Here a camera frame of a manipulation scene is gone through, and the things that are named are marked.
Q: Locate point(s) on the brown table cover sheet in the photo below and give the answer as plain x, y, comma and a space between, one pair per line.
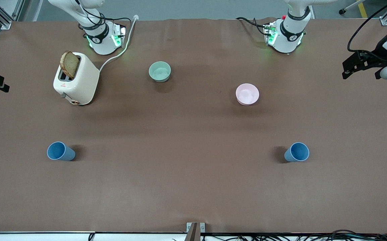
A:
193, 150

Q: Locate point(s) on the blue cup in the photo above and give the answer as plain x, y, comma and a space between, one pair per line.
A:
297, 152
59, 151

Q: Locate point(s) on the brown bread slice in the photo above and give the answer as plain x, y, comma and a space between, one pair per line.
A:
69, 65

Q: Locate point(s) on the cream white toaster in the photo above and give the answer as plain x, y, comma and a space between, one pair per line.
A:
79, 83

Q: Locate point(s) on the green bowl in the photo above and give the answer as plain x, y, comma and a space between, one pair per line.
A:
160, 72

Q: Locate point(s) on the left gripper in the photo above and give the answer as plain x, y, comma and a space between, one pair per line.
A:
378, 54

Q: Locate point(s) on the white stand leg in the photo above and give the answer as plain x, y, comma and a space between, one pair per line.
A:
350, 6

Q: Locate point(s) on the pink bowl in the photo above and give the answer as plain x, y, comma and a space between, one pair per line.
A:
247, 94

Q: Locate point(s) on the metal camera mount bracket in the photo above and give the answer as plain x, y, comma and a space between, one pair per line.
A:
195, 231

